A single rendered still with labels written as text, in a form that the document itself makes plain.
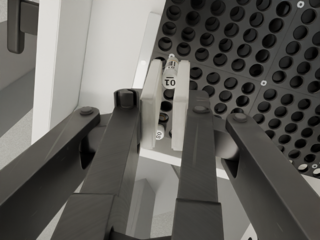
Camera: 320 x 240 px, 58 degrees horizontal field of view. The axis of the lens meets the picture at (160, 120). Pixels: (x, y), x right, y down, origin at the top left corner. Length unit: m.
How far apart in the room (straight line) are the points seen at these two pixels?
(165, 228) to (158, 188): 0.33
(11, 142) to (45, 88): 1.36
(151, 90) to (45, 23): 0.14
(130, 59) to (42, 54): 0.11
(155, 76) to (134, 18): 0.18
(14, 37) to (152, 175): 1.22
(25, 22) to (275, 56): 0.23
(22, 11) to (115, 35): 0.11
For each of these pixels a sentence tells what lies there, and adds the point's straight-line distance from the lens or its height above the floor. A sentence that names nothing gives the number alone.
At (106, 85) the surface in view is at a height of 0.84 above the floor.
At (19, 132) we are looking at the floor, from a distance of 1.59.
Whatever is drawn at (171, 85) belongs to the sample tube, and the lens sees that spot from 0.21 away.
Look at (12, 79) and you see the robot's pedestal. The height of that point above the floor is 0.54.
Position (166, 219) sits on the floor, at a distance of 1.72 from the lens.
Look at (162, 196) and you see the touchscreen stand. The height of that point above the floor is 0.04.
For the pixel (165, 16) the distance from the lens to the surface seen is 0.27.
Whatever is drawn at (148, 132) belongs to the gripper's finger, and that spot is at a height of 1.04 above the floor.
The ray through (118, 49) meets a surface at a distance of 0.35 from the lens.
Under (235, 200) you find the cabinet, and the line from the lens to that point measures 0.65.
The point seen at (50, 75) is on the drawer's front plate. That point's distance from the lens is 0.28.
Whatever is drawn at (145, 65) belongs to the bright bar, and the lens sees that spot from 0.34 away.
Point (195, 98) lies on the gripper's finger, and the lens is 0.16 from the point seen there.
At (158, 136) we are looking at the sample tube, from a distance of 0.30.
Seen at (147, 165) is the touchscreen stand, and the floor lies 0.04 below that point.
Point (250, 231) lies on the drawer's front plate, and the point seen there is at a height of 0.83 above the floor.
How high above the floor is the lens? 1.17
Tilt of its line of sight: 62 degrees down
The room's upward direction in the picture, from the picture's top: 170 degrees counter-clockwise
